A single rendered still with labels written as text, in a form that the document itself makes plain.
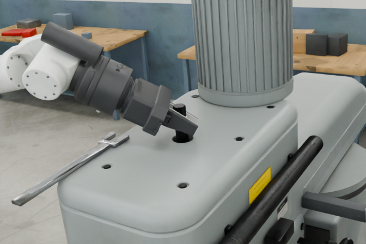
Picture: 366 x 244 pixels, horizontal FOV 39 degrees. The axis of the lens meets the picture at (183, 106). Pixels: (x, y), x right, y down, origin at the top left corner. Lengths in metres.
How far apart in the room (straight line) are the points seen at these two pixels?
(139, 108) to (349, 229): 0.78
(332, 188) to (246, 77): 0.50
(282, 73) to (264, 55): 0.07
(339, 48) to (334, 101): 3.34
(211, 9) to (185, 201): 0.40
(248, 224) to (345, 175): 0.67
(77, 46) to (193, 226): 0.33
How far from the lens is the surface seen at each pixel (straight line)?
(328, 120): 1.33
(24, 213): 4.52
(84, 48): 0.83
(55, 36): 0.84
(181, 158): 0.83
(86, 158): 0.86
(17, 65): 0.93
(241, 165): 0.83
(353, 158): 1.53
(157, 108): 0.83
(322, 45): 4.74
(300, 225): 1.21
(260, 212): 0.84
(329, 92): 1.45
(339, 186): 1.39
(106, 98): 0.84
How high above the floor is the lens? 2.27
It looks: 22 degrees down
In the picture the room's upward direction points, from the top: 5 degrees counter-clockwise
